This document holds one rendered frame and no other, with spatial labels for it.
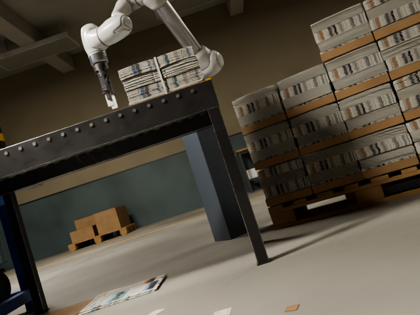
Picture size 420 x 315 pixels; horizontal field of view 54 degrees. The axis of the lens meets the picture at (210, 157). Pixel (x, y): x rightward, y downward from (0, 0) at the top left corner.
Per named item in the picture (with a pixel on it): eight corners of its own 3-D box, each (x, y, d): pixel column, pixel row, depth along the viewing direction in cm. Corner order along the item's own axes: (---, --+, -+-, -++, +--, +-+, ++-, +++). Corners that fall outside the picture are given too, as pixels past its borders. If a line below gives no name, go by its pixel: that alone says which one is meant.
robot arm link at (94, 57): (108, 54, 216) (111, 64, 215) (91, 59, 216) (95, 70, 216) (102, 48, 207) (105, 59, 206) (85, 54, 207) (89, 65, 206)
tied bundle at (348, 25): (330, 72, 265) (318, 39, 267) (377, 53, 254) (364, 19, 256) (322, 63, 231) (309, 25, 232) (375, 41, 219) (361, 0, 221)
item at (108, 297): (166, 274, 213) (165, 272, 213) (156, 289, 185) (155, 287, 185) (99, 296, 215) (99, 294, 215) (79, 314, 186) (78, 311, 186)
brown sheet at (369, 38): (330, 70, 265) (327, 64, 266) (375, 52, 254) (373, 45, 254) (322, 62, 230) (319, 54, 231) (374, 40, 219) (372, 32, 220)
